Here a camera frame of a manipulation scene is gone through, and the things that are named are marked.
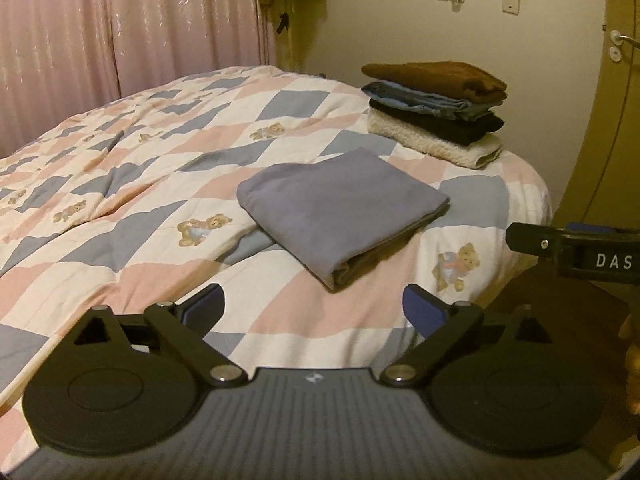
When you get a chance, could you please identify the diamond checked bear print quilt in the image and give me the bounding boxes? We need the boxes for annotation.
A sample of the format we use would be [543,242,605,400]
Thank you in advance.
[0,65,553,406]

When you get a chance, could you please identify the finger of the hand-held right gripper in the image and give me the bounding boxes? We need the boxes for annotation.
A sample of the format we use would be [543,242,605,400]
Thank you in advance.
[505,222,568,263]

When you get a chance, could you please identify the folded brown sweater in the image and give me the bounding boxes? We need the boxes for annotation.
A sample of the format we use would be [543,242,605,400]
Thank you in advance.
[361,61,508,106]

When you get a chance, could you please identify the folded cream fleece garment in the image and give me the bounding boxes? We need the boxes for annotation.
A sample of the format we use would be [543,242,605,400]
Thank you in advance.
[366,111,503,170]

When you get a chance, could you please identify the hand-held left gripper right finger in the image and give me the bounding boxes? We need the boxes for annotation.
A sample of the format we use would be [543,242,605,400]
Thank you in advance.
[380,282,551,388]

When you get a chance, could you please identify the folded blue jeans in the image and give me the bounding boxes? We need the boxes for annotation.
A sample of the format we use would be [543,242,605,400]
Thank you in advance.
[361,81,501,122]

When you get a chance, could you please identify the pink curtain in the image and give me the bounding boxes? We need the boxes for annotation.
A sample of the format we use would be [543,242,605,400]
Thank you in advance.
[0,0,278,158]

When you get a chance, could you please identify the folded black garment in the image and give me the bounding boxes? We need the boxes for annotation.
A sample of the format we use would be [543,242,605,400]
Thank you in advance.
[369,99,503,145]

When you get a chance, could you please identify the person's right hand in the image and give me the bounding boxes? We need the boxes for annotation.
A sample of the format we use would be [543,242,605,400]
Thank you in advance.
[618,310,640,411]

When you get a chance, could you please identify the grey garment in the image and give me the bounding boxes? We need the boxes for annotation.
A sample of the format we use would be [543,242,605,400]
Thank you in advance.
[236,147,451,291]

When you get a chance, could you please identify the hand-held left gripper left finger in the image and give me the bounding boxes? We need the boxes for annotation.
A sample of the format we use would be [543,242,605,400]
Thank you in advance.
[72,282,248,388]

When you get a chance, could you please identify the yellow door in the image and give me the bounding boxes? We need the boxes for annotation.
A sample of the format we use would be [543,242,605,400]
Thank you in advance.
[550,0,640,241]

